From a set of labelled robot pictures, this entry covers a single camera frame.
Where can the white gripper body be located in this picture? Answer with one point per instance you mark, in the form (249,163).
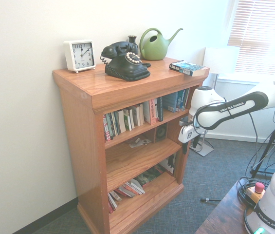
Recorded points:
(188,134)

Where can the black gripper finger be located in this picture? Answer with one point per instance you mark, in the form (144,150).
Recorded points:
(195,142)
(185,148)

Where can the blue paperback book white title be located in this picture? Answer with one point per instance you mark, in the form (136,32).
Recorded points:
(188,68)

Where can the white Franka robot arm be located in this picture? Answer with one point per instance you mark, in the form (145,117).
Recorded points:
(227,109)

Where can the black and white cover book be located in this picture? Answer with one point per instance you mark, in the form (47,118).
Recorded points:
(170,164)

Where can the dark round speaker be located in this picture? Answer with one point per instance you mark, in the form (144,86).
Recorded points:
(161,132)

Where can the blue spine book white lettering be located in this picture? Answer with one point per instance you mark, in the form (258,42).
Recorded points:
(182,100)

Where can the teal cover book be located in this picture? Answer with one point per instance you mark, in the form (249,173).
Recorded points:
(170,102)

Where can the thin white book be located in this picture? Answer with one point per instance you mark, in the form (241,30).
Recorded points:
(187,97)

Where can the dark blue Matthew Walker book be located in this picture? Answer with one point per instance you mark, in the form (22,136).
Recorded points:
(159,108)

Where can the white Round House book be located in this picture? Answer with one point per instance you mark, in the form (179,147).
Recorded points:
(154,111)

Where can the green cover magazine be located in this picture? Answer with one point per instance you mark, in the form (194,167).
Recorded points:
(149,176)

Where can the loose paper cards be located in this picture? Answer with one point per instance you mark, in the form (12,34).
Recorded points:
(139,142)

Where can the cream paperback book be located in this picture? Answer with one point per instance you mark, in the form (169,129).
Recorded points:
(141,114)
(136,115)

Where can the black pen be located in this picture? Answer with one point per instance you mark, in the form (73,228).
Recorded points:
(210,200)

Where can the green spine paperback book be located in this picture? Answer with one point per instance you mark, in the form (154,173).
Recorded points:
(127,120)

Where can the white page block book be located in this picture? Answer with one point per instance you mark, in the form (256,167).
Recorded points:
(121,121)

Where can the black tripod stand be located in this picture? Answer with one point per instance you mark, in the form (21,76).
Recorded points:
(268,143)

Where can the red white leaning book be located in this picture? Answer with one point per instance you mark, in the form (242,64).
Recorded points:
(125,191)
(111,203)

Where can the dark green spine book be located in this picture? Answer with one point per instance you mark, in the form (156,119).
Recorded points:
(111,125)

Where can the red emergency stop button box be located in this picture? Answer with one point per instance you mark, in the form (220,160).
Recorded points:
(257,190)

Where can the white floor lamp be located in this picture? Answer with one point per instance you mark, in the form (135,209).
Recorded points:
(221,59)

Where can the red and white spine book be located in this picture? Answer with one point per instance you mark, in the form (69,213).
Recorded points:
(105,128)

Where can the green plastic watering can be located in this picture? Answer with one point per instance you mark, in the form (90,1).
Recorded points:
(153,50)

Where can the black vintage rotary telephone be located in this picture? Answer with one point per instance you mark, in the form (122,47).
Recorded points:
(125,67)

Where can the wooden bookshelf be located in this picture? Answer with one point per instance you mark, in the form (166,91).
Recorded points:
(78,126)

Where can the small dark vase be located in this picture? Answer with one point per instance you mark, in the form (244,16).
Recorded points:
(132,40)

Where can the white window blinds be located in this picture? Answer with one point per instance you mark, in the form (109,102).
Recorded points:
(261,31)

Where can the white square alarm clock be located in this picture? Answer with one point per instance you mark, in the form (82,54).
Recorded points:
(81,54)

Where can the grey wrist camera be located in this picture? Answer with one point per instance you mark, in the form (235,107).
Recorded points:
(184,121)

